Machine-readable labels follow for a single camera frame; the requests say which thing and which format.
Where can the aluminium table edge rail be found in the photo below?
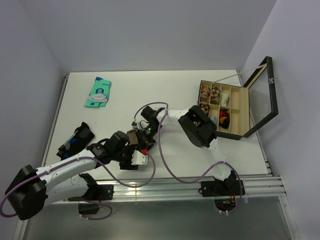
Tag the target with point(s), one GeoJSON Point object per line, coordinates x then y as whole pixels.
{"type": "Point", "coordinates": [172, 190]}

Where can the black blue grey sock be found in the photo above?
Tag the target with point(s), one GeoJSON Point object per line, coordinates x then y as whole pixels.
{"type": "Point", "coordinates": [77, 142]}

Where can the black compartment box with lid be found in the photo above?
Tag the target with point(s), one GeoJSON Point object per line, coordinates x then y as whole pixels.
{"type": "Point", "coordinates": [251, 105]}

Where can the rolled orange beige argyle sock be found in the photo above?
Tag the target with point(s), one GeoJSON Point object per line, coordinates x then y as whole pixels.
{"type": "Point", "coordinates": [205, 94]}

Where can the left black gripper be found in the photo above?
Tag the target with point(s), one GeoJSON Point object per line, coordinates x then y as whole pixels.
{"type": "Point", "coordinates": [127, 165]}

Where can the rolled light blue sock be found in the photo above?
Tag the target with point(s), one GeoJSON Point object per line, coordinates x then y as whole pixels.
{"type": "Point", "coordinates": [215, 119]}

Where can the rolled white sock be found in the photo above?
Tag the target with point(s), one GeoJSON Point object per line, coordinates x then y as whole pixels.
{"type": "Point", "coordinates": [225, 98]}

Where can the black red yellow argyle sock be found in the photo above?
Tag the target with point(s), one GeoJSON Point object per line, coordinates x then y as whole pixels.
{"type": "Point", "coordinates": [224, 118]}

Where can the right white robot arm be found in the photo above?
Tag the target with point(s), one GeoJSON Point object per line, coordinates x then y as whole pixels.
{"type": "Point", "coordinates": [198, 128]}

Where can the rolled dark brown argyle sock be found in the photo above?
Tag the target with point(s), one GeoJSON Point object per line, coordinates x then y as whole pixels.
{"type": "Point", "coordinates": [205, 108]}

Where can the rolled brown beige argyle sock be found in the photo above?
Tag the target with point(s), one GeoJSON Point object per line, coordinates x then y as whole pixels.
{"type": "Point", "coordinates": [215, 95]}

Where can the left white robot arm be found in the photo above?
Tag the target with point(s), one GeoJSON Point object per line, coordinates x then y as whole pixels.
{"type": "Point", "coordinates": [34, 188]}

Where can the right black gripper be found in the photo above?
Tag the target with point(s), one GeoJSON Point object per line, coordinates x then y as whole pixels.
{"type": "Point", "coordinates": [145, 141]}

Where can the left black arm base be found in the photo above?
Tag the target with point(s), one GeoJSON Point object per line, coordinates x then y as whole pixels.
{"type": "Point", "coordinates": [93, 201]}

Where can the brown sock with striped cuff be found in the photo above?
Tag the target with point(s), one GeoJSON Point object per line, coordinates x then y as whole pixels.
{"type": "Point", "coordinates": [132, 135]}

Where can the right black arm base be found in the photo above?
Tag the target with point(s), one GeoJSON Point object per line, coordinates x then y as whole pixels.
{"type": "Point", "coordinates": [217, 190]}

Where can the mint green sock pair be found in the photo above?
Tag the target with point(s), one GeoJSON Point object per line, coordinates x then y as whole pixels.
{"type": "Point", "coordinates": [99, 94]}

